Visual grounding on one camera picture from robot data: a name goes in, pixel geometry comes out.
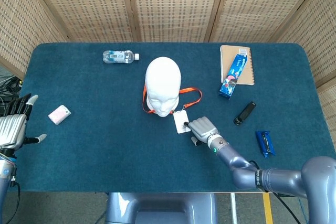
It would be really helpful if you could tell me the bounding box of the blue carpet table cover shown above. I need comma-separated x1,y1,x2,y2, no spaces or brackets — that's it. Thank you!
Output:
7,42,336,194

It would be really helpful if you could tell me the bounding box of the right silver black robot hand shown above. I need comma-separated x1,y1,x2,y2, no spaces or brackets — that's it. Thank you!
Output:
185,116,220,147

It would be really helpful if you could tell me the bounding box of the dark blue snack packet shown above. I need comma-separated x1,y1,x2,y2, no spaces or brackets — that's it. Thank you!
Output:
255,130,276,158

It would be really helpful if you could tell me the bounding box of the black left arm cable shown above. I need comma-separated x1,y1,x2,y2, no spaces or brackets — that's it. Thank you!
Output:
4,174,22,224

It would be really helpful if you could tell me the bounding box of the black floor cable bundle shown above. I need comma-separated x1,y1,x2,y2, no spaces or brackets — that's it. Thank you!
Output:
0,76,24,116

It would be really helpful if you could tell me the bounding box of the white badge card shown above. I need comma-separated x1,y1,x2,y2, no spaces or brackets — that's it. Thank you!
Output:
173,110,191,134

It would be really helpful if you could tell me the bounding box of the white pink tissue pack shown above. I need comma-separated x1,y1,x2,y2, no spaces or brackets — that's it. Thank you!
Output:
48,104,72,125

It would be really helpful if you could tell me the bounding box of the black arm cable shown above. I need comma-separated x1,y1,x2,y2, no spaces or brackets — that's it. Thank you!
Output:
248,159,302,224
4,174,22,224

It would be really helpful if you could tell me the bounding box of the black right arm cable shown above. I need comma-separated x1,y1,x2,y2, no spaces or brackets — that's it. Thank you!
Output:
248,159,302,224

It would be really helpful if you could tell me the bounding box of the white table leg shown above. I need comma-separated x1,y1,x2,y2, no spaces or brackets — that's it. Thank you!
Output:
230,193,238,224

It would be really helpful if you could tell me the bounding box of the orange lanyard strap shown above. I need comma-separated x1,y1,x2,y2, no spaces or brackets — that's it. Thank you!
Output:
142,85,203,115

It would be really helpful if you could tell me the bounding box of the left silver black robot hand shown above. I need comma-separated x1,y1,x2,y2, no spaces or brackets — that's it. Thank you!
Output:
0,93,47,154

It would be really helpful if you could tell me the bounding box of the blue cookie box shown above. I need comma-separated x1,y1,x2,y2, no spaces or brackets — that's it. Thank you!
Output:
218,54,249,101

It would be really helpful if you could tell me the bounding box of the clear plastic water bottle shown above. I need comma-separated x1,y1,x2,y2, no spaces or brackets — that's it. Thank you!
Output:
102,49,140,65

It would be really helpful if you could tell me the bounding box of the woven bamboo screen panel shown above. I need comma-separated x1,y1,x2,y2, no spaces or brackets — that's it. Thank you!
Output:
0,0,68,79
204,0,328,42
125,0,229,42
26,0,141,42
316,77,336,154
275,0,336,88

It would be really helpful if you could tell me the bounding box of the white mannequin head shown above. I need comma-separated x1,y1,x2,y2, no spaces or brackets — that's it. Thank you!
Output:
144,56,182,118

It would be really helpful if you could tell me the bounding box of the black stapler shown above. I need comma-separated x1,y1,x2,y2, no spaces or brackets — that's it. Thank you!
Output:
233,101,257,126

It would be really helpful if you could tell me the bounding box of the brown spiral notebook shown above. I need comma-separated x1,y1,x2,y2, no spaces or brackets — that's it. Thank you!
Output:
219,45,256,86

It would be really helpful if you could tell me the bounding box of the grey robot torso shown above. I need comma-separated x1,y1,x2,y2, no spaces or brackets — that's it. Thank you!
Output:
104,192,218,224

